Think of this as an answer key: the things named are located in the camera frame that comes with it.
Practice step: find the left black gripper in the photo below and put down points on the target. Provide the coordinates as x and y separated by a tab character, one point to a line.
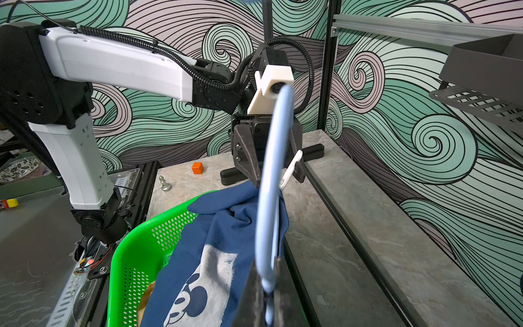
261	131

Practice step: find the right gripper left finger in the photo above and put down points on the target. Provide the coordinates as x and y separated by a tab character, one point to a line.
252	307

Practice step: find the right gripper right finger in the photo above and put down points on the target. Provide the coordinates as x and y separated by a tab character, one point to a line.
288	308

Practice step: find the white clothespin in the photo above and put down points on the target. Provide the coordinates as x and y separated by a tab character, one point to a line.
290	170

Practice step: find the dark navy t-shirt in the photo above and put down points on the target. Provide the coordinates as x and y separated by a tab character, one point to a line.
231	216

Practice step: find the tan yellow t-shirt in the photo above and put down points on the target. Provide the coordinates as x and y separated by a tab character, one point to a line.
143	303

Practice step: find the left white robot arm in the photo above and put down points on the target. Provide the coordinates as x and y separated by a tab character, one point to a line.
63	87

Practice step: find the black clothes rack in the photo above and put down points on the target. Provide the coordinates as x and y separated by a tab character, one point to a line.
344	243

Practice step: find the orange small cube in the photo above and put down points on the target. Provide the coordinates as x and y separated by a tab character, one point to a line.
198	168

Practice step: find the silver metal bolt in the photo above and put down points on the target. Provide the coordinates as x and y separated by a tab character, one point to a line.
165	186

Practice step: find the green plastic basket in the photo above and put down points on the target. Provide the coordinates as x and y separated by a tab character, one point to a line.
168	248

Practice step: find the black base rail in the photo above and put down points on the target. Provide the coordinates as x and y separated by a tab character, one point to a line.
135	188

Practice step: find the white slotted cable duct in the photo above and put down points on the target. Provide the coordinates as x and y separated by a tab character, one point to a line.
63	311

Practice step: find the black wall cable tray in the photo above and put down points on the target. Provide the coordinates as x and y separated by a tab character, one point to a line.
484	78

